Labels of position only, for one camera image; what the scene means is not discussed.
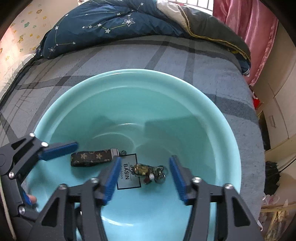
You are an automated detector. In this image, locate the pink satin curtain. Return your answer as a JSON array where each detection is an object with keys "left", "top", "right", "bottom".
[{"left": 213, "top": 0, "right": 278, "bottom": 86}]

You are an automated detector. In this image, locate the metal keychain with charms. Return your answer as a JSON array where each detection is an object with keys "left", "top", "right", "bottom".
[{"left": 130, "top": 163, "right": 168, "bottom": 185}]

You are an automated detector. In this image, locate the beige wardrobe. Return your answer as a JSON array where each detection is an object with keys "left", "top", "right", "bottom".
[{"left": 253, "top": 24, "right": 295, "bottom": 161}]

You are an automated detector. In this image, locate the brown patterned key strap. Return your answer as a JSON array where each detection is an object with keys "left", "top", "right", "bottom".
[{"left": 70, "top": 148, "right": 127, "bottom": 168}]

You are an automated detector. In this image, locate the grey plaid bed sheet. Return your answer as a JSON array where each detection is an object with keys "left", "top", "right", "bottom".
[{"left": 1, "top": 36, "right": 265, "bottom": 218}]

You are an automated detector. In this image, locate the navy star-patterned duvet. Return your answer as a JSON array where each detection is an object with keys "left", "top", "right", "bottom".
[{"left": 35, "top": 1, "right": 251, "bottom": 75}]

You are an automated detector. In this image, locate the person's left hand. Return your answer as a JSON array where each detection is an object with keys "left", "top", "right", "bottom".
[{"left": 27, "top": 194, "right": 37, "bottom": 205}]

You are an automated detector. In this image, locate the turquoise plastic basin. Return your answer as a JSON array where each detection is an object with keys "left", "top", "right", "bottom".
[{"left": 35, "top": 69, "right": 241, "bottom": 240}]

